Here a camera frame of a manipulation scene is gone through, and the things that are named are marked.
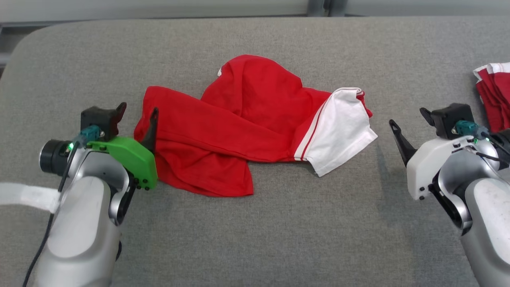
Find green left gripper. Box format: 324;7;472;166
87;102;159;191

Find red shirt with white sleeves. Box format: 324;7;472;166
133;54;378;198

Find grey metal frame leg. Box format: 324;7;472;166
308;0;348;17

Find teal right cable connector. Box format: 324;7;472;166
454;120;490;140

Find red shorts with white stripes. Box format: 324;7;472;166
473;62;510;133

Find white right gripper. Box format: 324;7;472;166
389;107;479;201

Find teal left cable connector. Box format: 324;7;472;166
72;125;102;146

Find black left camera cable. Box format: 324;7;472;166
22;142;82;287

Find white tape cable label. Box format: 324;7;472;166
0;182;61;214

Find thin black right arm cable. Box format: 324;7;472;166
464;148;503;164

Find teal cable connector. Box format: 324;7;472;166
454;120;490;140
72;125;102;146

